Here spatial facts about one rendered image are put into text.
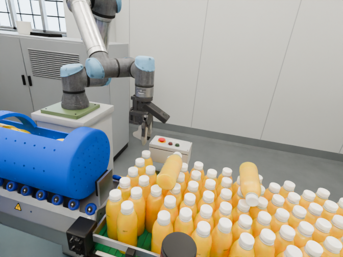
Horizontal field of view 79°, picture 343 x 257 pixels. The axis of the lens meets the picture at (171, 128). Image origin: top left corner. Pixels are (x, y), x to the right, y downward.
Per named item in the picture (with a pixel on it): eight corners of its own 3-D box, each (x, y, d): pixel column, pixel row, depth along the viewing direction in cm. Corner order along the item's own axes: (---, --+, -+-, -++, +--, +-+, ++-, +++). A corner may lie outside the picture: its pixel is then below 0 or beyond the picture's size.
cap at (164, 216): (155, 220, 63) (155, 215, 62) (161, 211, 66) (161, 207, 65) (166, 225, 61) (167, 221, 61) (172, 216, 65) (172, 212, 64)
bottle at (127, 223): (120, 236, 77) (119, 198, 69) (139, 238, 77) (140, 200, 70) (115, 255, 71) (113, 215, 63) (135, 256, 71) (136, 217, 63)
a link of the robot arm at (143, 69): (147, 55, 84) (160, 58, 78) (146, 82, 88) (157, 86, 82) (129, 54, 79) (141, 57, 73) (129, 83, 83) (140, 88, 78)
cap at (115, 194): (115, 190, 73) (115, 186, 72) (123, 195, 71) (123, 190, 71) (106, 196, 70) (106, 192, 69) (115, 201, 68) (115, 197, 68)
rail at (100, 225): (139, 171, 105) (139, 166, 104) (141, 172, 105) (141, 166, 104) (92, 238, 70) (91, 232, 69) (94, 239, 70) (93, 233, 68)
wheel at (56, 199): (56, 191, 84) (52, 192, 82) (66, 195, 83) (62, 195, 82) (52, 203, 83) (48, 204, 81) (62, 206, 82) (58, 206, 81)
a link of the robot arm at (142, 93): (156, 85, 85) (149, 89, 78) (155, 96, 87) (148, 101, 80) (139, 82, 87) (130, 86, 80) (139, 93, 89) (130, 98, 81)
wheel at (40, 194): (41, 187, 86) (37, 187, 84) (50, 190, 85) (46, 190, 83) (37, 199, 85) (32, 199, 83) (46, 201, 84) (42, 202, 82)
